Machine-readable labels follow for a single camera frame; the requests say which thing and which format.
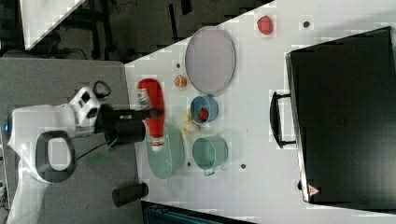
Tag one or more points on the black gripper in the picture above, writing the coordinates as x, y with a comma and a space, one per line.
108, 117

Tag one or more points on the red plush ketchup bottle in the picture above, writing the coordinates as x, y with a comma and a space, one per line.
150, 97

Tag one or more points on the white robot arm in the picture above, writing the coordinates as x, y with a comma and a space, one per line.
41, 135

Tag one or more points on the yellow peeled banana toy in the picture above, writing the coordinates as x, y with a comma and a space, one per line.
189, 125

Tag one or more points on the orange slice toy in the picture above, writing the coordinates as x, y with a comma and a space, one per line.
180, 81

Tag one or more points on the blue cup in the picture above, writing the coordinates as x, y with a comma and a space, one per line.
207, 102

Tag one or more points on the small red strawberry in cup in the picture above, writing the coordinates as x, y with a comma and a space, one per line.
203, 114

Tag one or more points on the green slotted spatula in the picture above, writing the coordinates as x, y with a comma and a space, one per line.
98, 154

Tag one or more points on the large grey oval plate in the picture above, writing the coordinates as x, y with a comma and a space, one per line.
210, 60

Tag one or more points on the black cylinder at table edge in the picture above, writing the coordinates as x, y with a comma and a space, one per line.
128, 194

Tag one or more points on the red strawberry toy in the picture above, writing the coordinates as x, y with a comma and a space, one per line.
265, 25

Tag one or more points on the white background table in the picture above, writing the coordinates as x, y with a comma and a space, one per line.
40, 17

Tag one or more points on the green pot with handle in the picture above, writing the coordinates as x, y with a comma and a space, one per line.
209, 153

